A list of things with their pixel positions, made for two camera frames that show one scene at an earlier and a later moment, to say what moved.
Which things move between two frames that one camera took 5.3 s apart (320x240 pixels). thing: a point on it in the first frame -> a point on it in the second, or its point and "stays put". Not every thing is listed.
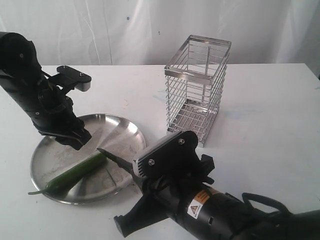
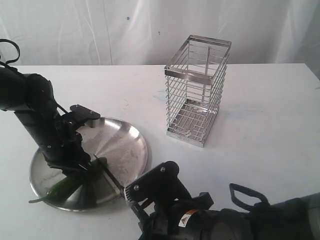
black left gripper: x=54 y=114 -> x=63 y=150
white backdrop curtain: x=149 y=32 stays put
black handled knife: x=121 y=162 -> x=110 y=174
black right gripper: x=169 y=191 -> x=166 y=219
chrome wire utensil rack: x=194 y=82 stays put
